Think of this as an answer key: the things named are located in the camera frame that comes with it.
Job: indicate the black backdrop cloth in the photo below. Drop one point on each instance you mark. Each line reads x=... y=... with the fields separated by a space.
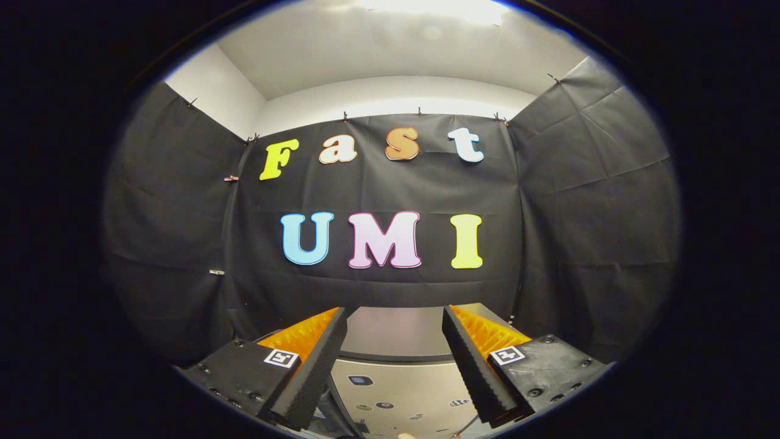
x=378 y=189

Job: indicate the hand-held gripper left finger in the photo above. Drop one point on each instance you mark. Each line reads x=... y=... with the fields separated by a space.
x=317 y=369

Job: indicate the grey washing machine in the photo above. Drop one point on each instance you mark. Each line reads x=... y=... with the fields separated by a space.
x=332 y=413

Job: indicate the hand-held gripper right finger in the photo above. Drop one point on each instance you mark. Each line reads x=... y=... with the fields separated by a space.
x=472 y=369

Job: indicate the ceiling light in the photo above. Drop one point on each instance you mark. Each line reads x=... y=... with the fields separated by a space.
x=432 y=7

